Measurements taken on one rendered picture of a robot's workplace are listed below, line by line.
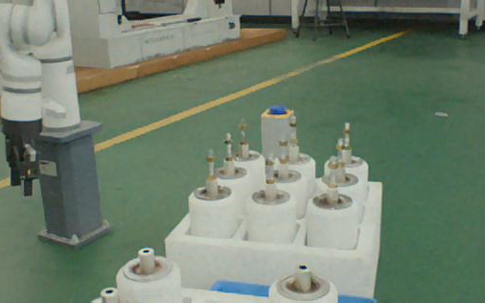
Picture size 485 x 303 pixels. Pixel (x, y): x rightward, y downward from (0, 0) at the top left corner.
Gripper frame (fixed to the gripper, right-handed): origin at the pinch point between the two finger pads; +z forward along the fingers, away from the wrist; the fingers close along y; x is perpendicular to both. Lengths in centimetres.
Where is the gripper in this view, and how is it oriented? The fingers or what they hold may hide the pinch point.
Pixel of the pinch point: (21, 185)
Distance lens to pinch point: 125.7
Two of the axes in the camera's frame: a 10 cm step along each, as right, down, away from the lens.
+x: 8.0, -0.9, 5.9
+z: -1.1, 9.5, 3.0
